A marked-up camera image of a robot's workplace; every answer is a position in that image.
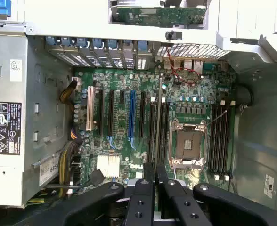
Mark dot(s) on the long black expansion slot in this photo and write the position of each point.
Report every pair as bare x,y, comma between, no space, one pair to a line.
111,113
142,113
100,113

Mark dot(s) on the grey power supply unit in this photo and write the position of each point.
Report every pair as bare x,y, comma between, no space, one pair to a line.
4,94

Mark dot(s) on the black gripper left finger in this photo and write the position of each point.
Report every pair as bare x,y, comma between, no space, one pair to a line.
140,204

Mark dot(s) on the grey metal PC case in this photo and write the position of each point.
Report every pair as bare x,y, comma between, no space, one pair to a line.
258,122

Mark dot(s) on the green graphics card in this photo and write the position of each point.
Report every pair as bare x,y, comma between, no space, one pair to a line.
159,15

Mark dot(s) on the short black expansion slot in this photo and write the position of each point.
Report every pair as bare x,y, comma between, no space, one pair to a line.
122,97

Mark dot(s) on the black round case fan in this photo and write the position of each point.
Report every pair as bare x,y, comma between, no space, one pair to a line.
243,95

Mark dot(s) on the black RAM slot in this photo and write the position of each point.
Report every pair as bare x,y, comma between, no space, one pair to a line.
227,141
163,131
222,141
213,141
167,131
218,141
152,131

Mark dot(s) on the green Dell motherboard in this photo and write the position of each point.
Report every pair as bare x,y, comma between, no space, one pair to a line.
119,146

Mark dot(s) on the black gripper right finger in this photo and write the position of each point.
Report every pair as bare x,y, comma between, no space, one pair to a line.
176,202

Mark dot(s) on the white parts rack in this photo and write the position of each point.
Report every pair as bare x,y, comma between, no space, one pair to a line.
214,14

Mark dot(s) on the blue expansion slot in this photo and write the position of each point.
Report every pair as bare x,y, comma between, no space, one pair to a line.
131,113

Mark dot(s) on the blue plastic drive bracket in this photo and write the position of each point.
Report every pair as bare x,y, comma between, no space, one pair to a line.
3,7

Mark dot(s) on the white expansion slot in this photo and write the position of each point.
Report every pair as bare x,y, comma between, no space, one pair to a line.
90,108

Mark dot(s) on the white chipset heatsink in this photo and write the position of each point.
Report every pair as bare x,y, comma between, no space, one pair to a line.
108,166

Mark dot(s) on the black case latch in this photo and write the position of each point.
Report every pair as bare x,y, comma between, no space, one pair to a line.
173,35

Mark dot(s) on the metal CPU socket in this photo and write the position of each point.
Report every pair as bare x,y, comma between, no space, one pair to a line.
189,143

